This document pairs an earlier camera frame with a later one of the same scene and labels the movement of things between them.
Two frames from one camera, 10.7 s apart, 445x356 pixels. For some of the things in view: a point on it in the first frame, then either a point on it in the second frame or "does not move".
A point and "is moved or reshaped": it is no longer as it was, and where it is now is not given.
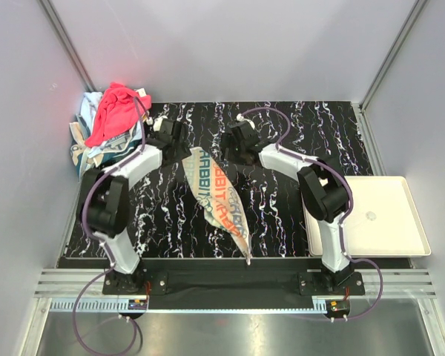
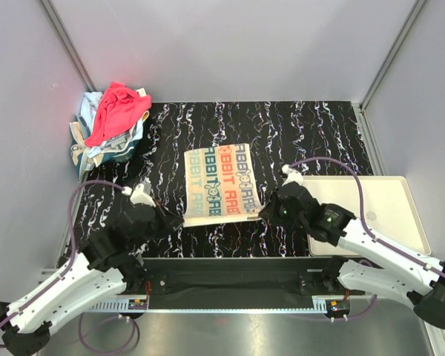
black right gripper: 228,142 -> 268,213
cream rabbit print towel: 216,197 is moved or reshaped
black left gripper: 183,150 -> 170,222
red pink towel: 117,113 does not move
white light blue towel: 88,105 does not move
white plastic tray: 385,222 does not move
